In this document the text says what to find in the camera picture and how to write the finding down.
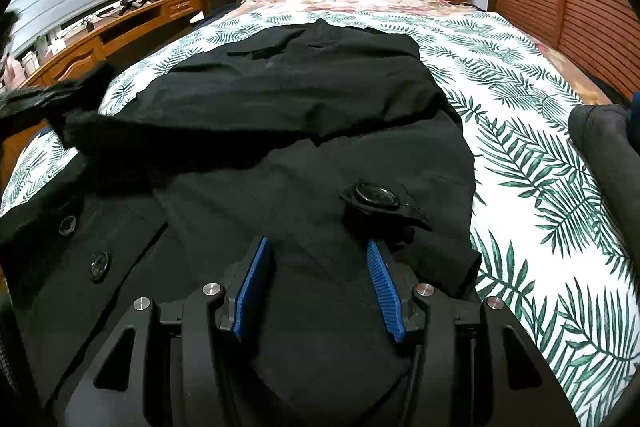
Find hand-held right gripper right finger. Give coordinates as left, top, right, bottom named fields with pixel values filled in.
left=366, top=239, right=583, bottom=427

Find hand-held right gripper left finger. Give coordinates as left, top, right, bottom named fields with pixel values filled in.
left=52, top=235, right=273, bottom=427

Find black buttoned coat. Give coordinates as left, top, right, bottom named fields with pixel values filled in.
left=0, top=19, right=483, bottom=427

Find leaf print blanket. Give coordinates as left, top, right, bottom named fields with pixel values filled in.
left=0, top=4, right=640, bottom=427

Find folded grey garment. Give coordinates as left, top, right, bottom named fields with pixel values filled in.
left=567, top=104, right=640, bottom=188

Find wooden desk cabinet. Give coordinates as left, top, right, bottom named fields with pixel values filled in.
left=20, top=0, right=206, bottom=88

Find black tools on desk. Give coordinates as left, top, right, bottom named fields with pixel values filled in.
left=120, top=0, right=161, bottom=15

